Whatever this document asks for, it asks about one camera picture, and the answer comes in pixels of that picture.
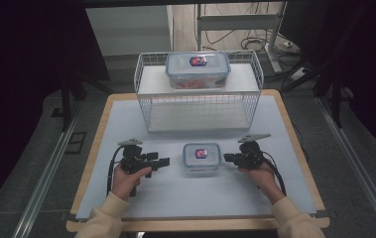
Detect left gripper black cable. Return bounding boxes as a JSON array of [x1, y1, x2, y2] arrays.
[[106, 145, 138, 198]]

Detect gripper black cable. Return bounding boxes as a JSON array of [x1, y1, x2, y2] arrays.
[[256, 150, 288, 196], [106, 145, 138, 198]]

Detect large clear food container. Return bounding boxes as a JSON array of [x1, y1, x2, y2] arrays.
[[164, 51, 232, 90]]

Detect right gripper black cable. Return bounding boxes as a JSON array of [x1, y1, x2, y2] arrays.
[[256, 150, 288, 196]]

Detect black floor cables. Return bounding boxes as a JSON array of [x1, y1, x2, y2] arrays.
[[204, 29, 298, 58]]

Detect white power strip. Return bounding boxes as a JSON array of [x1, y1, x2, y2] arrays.
[[289, 66, 310, 82]]

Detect white metal desk frame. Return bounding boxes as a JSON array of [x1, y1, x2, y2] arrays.
[[194, 1, 288, 74]]

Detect wooden table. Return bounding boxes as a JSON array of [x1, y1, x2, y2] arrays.
[[65, 88, 331, 232]]

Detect light blue table mat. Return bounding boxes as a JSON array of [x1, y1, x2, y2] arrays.
[[75, 95, 319, 221]]

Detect person's right hand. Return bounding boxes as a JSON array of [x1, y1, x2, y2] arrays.
[[236, 161, 287, 205]]

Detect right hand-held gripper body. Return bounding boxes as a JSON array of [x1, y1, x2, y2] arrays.
[[237, 133, 272, 171]]

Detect small clear food container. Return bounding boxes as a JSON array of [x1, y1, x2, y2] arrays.
[[182, 142, 222, 177]]

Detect person's left hand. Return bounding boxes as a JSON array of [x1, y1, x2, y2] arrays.
[[110, 163, 154, 202]]

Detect black stand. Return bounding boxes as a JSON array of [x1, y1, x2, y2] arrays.
[[59, 73, 89, 133], [313, 70, 347, 129]]

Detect white wire shelf rack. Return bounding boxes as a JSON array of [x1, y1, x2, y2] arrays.
[[133, 49, 265, 134]]

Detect white cabinet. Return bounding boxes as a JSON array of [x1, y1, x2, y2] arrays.
[[85, 4, 174, 58]]

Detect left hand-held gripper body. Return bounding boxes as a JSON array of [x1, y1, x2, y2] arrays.
[[117, 138, 151, 175]]

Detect metal floor rail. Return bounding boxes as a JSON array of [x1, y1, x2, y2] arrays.
[[11, 98, 84, 238], [316, 96, 376, 238]]

